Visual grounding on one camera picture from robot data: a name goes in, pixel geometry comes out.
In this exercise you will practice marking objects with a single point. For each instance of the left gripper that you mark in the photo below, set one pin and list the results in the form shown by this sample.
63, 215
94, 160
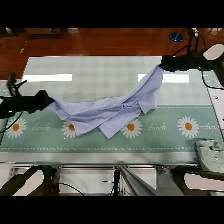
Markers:
42, 100

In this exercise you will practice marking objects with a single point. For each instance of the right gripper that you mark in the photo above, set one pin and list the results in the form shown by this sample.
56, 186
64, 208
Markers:
174, 63

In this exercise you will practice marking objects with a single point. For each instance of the light blue shirt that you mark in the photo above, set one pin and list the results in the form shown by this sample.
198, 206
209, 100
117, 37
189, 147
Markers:
110, 113

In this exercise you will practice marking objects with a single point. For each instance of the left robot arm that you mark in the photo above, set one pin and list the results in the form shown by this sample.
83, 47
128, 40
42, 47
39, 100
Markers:
13, 104

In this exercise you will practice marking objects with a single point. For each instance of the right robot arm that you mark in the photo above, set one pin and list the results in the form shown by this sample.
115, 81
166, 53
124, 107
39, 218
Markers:
216, 61

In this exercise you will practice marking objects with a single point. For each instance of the pale green garment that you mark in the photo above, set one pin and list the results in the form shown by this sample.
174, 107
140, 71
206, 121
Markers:
211, 155

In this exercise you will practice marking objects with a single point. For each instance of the silver frame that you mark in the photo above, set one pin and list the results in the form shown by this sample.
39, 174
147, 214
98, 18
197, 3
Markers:
143, 181

